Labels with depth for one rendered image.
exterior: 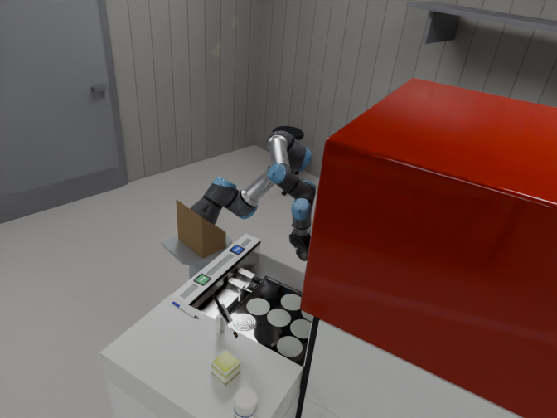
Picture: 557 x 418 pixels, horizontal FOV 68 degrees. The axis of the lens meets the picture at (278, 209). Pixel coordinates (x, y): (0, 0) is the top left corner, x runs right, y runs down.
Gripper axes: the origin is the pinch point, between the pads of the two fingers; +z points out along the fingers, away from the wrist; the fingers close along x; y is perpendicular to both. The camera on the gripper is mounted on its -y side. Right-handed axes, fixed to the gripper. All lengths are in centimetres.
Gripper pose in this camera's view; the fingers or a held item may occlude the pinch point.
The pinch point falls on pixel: (306, 260)
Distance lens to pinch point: 186.2
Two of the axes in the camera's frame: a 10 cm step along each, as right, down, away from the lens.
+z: 0.7, 6.5, 7.6
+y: -5.6, -6.0, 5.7
